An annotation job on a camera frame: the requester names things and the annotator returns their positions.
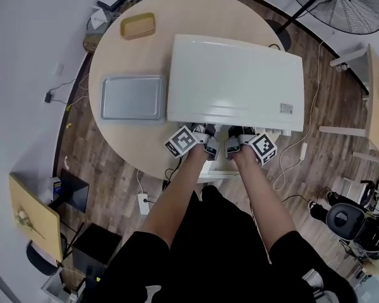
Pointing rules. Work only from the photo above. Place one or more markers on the small clear bottle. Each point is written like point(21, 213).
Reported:
point(341, 68)

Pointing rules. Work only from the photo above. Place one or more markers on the person's left forearm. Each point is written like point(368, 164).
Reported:
point(173, 200)

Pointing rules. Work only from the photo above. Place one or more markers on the white toaster oven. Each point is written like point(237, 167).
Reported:
point(233, 77)

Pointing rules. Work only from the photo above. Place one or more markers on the yellow rectangular container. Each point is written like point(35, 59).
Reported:
point(138, 26)

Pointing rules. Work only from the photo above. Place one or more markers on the white storage box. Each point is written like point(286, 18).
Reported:
point(50, 286)

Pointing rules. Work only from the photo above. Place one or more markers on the person's right forearm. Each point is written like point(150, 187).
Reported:
point(265, 207)

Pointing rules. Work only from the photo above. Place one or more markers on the white wall socket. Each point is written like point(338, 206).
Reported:
point(60, 69)

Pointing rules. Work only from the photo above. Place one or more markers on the black box yellow sticker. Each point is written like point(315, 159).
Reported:
point(94, 245)

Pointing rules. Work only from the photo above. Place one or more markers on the black square table base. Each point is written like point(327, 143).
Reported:
point(75, 191)

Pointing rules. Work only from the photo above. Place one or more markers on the white artificial flower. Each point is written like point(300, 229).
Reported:
point(21, 216)

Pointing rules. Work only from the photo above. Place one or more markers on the small wooden table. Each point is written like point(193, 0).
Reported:
point(34, 213)

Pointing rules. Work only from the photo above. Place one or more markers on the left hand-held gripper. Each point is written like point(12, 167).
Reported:
point(183, 140)

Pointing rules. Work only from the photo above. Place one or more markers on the blue yellow box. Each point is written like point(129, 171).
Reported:
point(57, 189)

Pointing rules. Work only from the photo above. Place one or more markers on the black round chair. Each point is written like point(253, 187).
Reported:
point(341, 219)

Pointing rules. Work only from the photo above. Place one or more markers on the white power strip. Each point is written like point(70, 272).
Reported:
point(303, 151)
point(142, 204)

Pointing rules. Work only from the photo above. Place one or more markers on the black power adapter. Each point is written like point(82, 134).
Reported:
point(48, 97)

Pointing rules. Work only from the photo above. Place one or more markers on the black folding chair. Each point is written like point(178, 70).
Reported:
point(38, 260)

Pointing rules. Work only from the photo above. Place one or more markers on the silver baking tray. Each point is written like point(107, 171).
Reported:
point(132, 98)

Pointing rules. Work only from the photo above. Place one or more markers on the white long bar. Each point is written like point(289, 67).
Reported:
point(221, 175)

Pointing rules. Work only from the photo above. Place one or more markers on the wooden desk white legs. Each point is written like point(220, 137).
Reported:
point(377, 122)

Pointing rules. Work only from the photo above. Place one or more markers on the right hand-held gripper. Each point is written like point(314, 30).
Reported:
point(262, 147)

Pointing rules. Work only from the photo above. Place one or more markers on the small white box device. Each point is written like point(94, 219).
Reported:
point(98, 19)

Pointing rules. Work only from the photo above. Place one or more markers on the person's black clothing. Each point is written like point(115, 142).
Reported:
point(221, 257)

